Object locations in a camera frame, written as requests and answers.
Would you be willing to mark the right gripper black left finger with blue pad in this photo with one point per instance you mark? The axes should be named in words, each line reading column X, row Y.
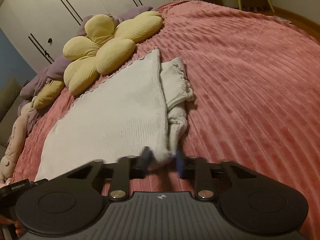
column 119, row 174

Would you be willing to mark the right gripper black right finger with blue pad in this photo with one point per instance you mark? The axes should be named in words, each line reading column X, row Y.
column 209, row 180

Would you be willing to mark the white knitted garment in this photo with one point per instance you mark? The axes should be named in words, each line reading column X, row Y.
column 142, row 105

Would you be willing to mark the pink plush toy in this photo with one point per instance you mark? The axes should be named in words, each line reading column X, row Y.
column 16, row 143

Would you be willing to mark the grey-green headboard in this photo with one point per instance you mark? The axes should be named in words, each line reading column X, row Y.
column 10, row 101

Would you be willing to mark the pink ribbed bedspread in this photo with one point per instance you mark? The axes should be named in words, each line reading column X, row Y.
column 256, row 88

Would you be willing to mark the small yellow pillow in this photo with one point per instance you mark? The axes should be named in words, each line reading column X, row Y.
column 49, row 93

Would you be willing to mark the purple blanket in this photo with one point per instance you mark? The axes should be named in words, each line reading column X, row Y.
column 55, row 71

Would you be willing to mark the yellow flower-shaped cushion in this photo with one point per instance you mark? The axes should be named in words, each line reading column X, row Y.
column 105, row 48

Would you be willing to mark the book on floor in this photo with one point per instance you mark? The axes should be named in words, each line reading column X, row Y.
column 282, row 19

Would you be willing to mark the white wardrobe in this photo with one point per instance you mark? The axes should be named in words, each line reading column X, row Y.
column 38, row 29

